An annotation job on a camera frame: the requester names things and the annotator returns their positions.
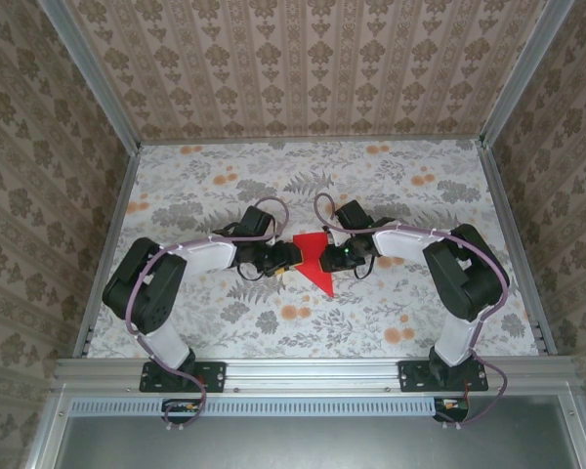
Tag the red cloth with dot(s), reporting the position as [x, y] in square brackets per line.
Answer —
[312, 259]

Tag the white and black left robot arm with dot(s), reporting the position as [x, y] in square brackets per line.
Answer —
[146, 293]

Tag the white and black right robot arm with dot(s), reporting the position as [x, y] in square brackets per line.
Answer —
[464, 283]

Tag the floral patterned table cover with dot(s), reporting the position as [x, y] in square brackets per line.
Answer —
[224, 317]

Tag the grey metal panel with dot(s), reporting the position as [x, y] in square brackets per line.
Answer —
[312, 444]

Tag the aluminium table end rail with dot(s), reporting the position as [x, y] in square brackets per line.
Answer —
[312, 141]

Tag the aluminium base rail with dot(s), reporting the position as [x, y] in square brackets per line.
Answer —
[312, 373]

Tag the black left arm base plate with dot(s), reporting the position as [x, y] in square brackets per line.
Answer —
[212, 376]

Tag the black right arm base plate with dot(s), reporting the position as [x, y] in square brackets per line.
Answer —
[412, 376]

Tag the aluminium table side rail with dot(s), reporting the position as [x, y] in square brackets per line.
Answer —
[110, 244]
[515, 220]

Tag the aluminium frame post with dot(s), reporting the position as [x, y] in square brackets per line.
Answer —
[93, 78]
[522, 73]

